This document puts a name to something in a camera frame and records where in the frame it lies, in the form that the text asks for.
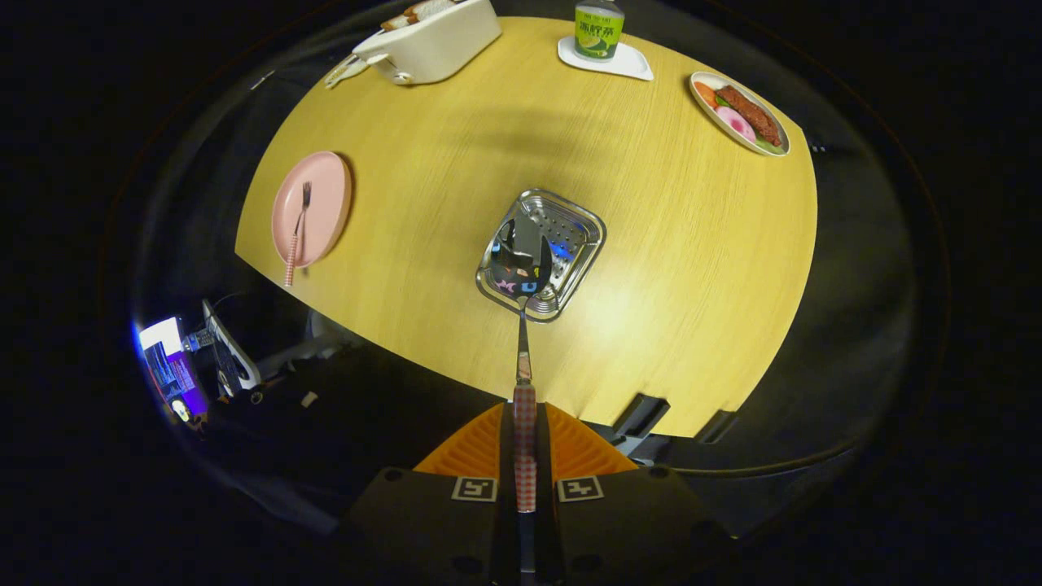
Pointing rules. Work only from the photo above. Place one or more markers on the bread slices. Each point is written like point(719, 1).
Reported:
point(415, 12)

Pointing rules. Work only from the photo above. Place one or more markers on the white coaster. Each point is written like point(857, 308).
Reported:
point(631, 63)

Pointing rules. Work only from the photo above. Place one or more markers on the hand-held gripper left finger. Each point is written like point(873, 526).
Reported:
point(506, 443)

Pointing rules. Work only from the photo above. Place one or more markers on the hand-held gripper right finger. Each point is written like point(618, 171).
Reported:
point(544, 443)

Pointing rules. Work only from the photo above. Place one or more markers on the white plate of food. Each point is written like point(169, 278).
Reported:
point(745, 114)

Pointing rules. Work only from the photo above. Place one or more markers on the white cloth clip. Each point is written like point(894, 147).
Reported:
point(262, 79)

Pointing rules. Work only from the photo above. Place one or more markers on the green label drink bottle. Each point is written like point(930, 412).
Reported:
point(598, 32)

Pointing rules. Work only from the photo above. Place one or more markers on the pink plate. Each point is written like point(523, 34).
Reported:
point(326, 195)

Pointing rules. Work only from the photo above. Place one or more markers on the lit monitor screen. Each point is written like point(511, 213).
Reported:
point(167, 366)

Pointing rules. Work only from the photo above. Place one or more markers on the white divided seasoning dish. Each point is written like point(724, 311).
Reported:
point(342, 72)

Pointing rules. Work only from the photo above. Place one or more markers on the white toaster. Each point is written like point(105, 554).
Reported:
point(440, 45)

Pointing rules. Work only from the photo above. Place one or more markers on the white laptop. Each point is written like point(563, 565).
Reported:
point(232, 354)

